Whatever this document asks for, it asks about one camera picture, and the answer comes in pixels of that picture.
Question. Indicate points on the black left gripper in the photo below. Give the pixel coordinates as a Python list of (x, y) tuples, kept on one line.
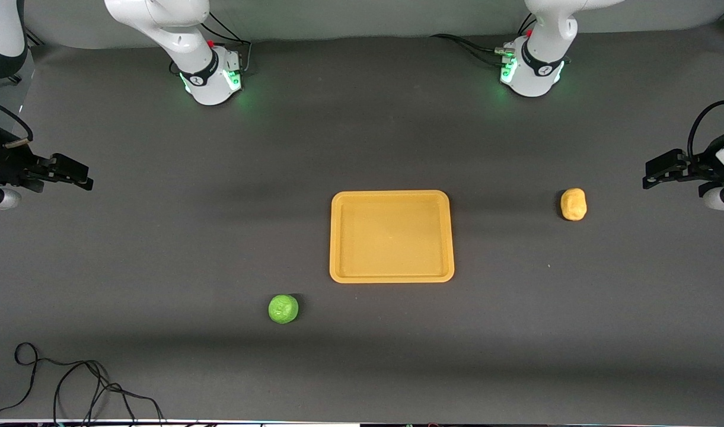
[(698, 166)]

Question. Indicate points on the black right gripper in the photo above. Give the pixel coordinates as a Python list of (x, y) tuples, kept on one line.
[(10, 164)]

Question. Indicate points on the yellow toy potato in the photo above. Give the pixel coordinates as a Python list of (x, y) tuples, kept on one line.
[(573, 204)]

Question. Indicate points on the green toy apple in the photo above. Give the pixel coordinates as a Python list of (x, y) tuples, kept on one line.
[(283, 309)]

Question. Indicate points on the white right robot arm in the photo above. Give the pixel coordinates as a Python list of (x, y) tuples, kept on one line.
[(184, 35)]

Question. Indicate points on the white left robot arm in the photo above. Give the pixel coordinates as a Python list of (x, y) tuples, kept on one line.
[(542, 56)]

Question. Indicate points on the yellow plastic tray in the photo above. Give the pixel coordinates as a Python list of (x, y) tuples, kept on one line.
[(391, 237)]

